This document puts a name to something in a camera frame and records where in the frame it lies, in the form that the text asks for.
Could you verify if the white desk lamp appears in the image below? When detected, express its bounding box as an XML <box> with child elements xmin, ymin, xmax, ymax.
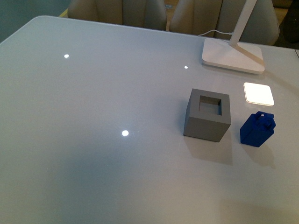
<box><xmin>202</xmin><ymin>0</ymin><xmax>265</xmax><ymax>74</ymax></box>

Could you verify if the blue block part with handle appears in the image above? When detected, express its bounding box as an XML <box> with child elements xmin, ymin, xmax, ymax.
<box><xmin>240</xmin><ymin>111</ymin><xmax>276</xmax><ymax>147</ymax></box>

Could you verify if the beige chair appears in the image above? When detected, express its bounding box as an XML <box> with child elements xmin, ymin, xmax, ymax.
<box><xmin>68</xmin><ymin>0</ymin><xmax>167</xmax><ymax>31</ymax></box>
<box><xmin>170</xmin><ymin>0</ymin><xmax>280</xmax><ymax>45</ymax></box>

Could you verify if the gray cube base with hole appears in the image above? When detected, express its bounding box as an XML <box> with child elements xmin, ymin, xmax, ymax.
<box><xmin>183</xmin><ymin>89</ymin><xmax>231</xmax><ymax>142</ymax></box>

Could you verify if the white lamp cable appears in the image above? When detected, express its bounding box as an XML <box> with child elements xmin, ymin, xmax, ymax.
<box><xmin>198</xmin><ymin>29</ymin><xmax>234</xmax><ymax>37</ymax></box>

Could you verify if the beige chair right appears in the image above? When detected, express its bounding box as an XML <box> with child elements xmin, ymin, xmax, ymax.
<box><xmin>170</xmin><ymin>0</ymin><xmax>280</xmax><ymax>45</ymax></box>

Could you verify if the beige chair left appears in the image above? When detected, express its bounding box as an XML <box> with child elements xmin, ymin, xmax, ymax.
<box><xmin>68</xmin><ymin>0</ymin><xmax>167</xmax><ymax>31</ymax></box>

